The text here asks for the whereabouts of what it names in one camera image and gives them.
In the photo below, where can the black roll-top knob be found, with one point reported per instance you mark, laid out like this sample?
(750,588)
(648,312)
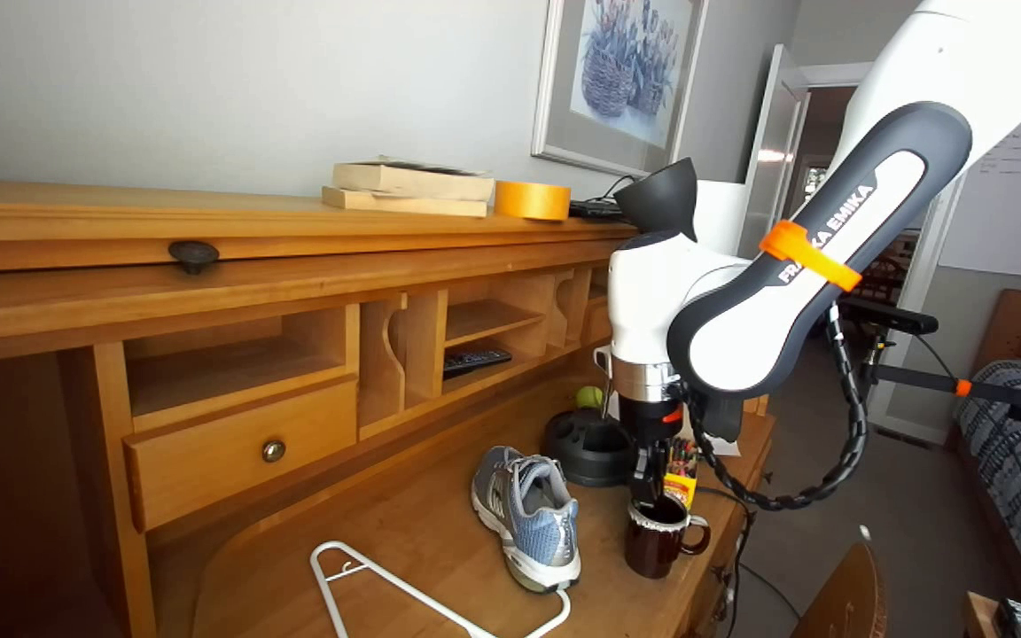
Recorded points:
(193,255)

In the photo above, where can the wooden roll-top desk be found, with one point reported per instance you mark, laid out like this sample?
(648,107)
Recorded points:
(63,307)

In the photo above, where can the wooden desk drawer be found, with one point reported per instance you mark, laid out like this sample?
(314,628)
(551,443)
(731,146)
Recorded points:
(204,454)

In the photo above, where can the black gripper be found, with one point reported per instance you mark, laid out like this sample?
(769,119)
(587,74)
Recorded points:
(657,426)

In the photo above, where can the black desk lamp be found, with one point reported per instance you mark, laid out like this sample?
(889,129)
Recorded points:
(587,448)

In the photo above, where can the white door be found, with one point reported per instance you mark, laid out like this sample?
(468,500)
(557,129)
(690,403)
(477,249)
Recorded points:
(769,129)

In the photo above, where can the yellow green crayon box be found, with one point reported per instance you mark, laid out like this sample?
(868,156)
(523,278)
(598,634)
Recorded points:
(681,488)

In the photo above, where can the grey blue sneaker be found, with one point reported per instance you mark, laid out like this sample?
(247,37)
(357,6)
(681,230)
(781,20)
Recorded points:
(532,519)

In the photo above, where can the black remote control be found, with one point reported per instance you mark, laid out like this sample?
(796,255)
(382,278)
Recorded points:
(477,358)

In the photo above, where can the small side table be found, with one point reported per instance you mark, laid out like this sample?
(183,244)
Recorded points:
(1013,619)

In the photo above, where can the yellow tennis ball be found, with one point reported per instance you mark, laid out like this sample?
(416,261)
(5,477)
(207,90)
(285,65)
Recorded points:
(591,399)

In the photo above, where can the framed blue flower picture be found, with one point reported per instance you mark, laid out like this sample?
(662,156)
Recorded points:
(623,73)

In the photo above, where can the yellow tape roll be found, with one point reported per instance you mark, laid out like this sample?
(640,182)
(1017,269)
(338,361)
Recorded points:
(532,201)

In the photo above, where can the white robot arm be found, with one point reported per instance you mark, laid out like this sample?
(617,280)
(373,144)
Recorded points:
(959,73)

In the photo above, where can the light wooden block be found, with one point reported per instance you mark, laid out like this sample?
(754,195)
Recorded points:
(392,202)
(416,182)

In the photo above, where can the dark brown mug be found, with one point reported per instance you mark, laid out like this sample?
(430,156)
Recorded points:
(652,553)

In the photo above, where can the white cylinder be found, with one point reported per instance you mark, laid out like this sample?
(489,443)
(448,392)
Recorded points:
(723,214)

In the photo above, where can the white wall board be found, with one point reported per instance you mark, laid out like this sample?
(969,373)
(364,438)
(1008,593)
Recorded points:
(1017,214)

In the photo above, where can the black camera stand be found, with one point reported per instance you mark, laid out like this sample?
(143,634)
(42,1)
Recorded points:
(923,376)

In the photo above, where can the white clothes hanger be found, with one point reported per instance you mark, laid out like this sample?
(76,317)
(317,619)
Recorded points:
(353,567)

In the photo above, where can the round metal drawer knob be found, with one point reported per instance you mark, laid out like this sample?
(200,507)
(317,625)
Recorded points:
(273,452)

